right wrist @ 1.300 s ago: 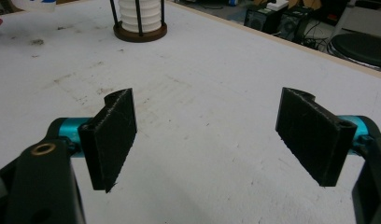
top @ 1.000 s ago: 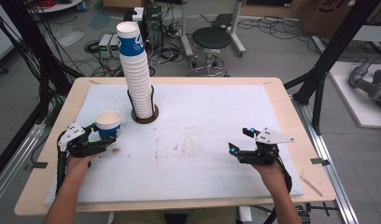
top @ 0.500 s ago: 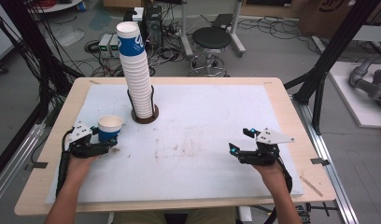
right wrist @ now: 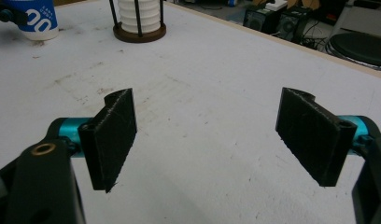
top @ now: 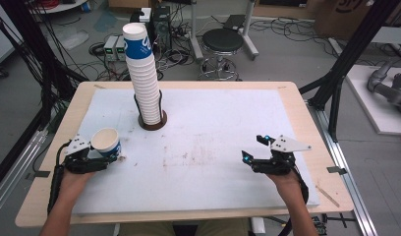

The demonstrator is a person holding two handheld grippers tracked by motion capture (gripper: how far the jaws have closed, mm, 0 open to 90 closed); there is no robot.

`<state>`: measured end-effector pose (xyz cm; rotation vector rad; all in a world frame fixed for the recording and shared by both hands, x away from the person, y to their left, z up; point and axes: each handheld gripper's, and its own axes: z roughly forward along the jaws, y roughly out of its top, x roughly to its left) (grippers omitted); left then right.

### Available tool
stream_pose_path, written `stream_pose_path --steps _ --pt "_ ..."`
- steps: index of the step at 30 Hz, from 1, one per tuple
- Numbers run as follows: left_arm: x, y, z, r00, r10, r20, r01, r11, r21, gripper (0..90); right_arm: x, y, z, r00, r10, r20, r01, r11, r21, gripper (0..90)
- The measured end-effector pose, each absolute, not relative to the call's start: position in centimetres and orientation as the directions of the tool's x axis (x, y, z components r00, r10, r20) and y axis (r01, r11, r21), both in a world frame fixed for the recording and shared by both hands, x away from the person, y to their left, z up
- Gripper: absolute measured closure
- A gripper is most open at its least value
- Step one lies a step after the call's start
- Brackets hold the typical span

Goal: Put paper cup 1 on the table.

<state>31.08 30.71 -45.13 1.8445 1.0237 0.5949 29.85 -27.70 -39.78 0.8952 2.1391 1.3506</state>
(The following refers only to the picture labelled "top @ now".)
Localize blue white paper cup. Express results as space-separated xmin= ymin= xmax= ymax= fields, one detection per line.
xmin=90 ymin=127 xmax=122 ymax=159

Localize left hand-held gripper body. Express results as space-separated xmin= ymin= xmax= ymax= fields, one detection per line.
xmin=59 ymin=133 xmax=109 ymax=175

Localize printed cardboard box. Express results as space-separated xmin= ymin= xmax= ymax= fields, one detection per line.
xmin=313 ymin=0 xmax=395 ymax=41

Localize black frame with cables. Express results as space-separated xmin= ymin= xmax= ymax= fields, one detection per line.
xmin=0 ymin=0 xmax=88 ymax=195

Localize stack of nested paper cups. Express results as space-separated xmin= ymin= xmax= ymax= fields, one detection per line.
xmin=122 ymin=22 xmax=163 ymax=127

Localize tangle of black floor cables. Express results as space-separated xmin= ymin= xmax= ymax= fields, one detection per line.
xmin=87 ymin=19 xmax=198 ymax=82

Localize person's right hand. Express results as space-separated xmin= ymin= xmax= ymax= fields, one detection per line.
xmin=265 ymin=169 xmax=305 ymax=200

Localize small white box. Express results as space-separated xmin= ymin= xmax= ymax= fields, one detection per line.
xmin=139 ymin=7 xmax=153 ymax=24

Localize white table mat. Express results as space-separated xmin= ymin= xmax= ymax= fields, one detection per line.
xmin=72 ymin=88 xmax=321 ymax=216

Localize black flat pad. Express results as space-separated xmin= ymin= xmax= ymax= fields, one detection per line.
xmin=222 ymin=14 xmax=248 ymax=31

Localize grey bench power supply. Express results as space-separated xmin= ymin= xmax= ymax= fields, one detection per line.
xmin=102 ymin=34 xmax=120 ymax=62
xmin=114 ymin=35 xmax=128 ymax=62

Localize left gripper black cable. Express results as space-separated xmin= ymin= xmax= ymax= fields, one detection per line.
xmin=46 ymin=141 xmax=73 ymax=214

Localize black frame post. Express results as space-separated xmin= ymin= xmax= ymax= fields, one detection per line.
xmin=298 ymin=0 xmax=401 ymax=143

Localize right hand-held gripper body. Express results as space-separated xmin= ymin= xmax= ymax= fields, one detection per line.
xmin=251 ymin=134 xmax=313 ymax=176

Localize thin wooden stick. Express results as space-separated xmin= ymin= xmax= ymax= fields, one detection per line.
xmin=315 ymin=184 xmax=341 ymax=208

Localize grey tape piece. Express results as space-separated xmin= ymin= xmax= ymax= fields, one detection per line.
xmin=24 ymin=169 xmax=52 ymax=181
xmin=326 ymin=165 xmax=348 ymax=176

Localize aluminium rail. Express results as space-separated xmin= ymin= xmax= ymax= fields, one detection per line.
xmin=0 ymin=129 xmax=49 ymax=219
xmin=306 ymin=100 xmax=378 ymax=236

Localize black round stool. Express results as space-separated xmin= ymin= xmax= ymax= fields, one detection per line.
xmin=198 ymin=28 xmax=246 ymax=82

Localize grey robot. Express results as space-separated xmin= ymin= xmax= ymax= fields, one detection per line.
xmin=367 ymin=60 xmax=401 ymax=116

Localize brown cup holder black rods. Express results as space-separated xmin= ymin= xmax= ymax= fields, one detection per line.
xmin=133 ymin=89 xmax=168 ymax=132

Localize person's left hand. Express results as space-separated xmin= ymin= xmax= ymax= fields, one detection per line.
xmin=58 ymin=168 xmax=96 ymax=199

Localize white floor platform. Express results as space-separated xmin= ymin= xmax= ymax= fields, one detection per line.
xmin=345 ymin=63 xmax=401 ymax=137

